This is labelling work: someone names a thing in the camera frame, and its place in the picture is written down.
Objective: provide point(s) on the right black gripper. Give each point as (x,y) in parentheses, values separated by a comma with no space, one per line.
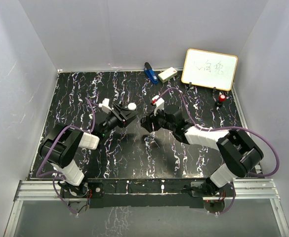
(151,120)

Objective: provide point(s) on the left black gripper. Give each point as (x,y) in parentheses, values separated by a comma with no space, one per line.
(123,120)

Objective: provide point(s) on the white earbud charging case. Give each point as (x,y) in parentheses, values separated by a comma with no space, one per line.
(132,106)

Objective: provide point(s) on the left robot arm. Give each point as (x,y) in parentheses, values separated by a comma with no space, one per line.
(60,145)

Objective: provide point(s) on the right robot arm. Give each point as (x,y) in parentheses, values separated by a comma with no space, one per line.
(239,152)

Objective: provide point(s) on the blue stapler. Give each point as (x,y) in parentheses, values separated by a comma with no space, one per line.
(150,73)

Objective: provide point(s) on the white staple box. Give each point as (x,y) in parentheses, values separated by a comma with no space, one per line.
(167,74)

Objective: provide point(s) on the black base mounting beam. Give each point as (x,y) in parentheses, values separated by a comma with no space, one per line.
(193,193)

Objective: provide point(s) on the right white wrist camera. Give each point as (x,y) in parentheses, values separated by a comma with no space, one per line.
(158,103)

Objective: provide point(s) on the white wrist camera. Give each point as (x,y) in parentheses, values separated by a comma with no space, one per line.
(158,103)
(104,106)

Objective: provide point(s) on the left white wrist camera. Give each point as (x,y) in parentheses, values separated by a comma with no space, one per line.
(104,106)

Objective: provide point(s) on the small whiteboard yellow frame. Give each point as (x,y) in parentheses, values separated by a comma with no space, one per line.
(209,69)

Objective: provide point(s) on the aluminium rail frame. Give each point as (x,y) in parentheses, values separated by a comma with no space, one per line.
(133,153)

